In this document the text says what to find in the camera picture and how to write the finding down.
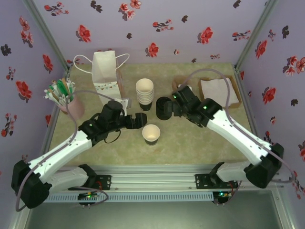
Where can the paper cup with black sleeve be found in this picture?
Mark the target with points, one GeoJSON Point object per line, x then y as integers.
{"type": "Point", "coordinates": [150, 133]}

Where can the white printed paper bag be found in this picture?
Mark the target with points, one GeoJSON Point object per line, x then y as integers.
{"type": "Point", "coordinates": [104, 66]}

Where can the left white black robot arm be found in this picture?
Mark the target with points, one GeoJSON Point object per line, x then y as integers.
{"type": "Point", "coordinates": [59, 152]}

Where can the stack of black cup lids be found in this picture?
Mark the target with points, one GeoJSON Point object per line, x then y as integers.
{"type": "Point", "coordinates": [162, 113]}

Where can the white paper napkin stack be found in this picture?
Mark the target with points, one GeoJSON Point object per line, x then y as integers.
{"type": "Point", "coordinates": [214, 88]}

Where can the stack of paper cups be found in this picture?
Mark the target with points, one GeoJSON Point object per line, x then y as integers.
{"type": "Point", "coordinates": [144, 87]}

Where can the pink straw holder cup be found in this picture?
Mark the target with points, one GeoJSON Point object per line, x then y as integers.
{"type": "Point", "coordinates": [74, 109]}

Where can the brown cardboard napkin tray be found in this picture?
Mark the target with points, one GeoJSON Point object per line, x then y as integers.
{"type": "Point", "coordinates": [238, 102]}

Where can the white paper-wrapped straw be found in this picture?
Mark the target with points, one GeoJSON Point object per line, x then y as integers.
{"type": "Point", "coordinates": [47, 91]}
{"type": "Point", "coordinates": [71, 84]}
{"type": "Point", "coordinates": [51, 98]}

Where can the green straw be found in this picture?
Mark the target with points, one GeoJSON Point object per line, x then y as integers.
{"type": "Point", "coordinates": [64, 89]}
{"type": "Point", "coordinates": [51, 87]}

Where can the brown wooden stirrer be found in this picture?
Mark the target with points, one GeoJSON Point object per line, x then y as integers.
{"type": "Point", "coordinates": [56, 83]}
{"type": "Point", "coordinates": [64, 80]}

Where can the grey metal panel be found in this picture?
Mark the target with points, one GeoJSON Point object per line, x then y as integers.
{"type": "Point", "coordinates": [152, 217]}

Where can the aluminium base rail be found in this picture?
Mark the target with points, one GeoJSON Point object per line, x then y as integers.
{"type": "Point", "coordinates": [152, 179]}

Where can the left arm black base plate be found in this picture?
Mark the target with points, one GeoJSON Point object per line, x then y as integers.
{"type": "Point", "coordinates": [104, 182]}

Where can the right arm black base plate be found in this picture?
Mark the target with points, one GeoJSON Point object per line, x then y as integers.
{"type": "Point", "coordinates": [202, 182]}

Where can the right aluminium corner post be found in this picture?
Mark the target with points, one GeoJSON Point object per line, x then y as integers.
{"type": "Point", "coordinates": [256, 33]}

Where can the aluminium corner post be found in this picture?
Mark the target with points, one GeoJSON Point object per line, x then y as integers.
{"type": "Point", "coordinates": [47, 33]}
{"type": "Point", "coordinates": [256, 33]}

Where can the left aluminium corner post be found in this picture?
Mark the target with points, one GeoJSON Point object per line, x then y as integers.
{"type": "Point", "coordinates": [47, 33]}

